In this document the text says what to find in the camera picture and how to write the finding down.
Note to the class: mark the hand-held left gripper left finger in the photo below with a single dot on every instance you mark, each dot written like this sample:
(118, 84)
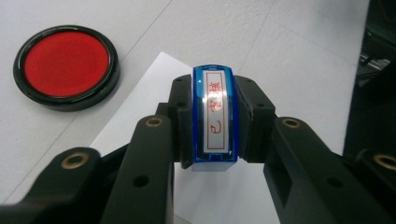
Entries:
(182, 118)

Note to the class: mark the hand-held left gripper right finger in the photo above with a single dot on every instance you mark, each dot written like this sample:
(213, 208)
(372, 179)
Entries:
(255, 121)

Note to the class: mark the blue transparent stamp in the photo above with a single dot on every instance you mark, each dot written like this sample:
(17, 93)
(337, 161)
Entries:
(214, 115)

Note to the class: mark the white paper sheet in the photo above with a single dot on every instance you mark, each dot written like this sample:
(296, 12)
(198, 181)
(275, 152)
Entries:
(149, 99)

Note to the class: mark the round red ink pad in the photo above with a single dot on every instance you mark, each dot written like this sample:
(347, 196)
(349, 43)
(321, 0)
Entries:
(67, 63)

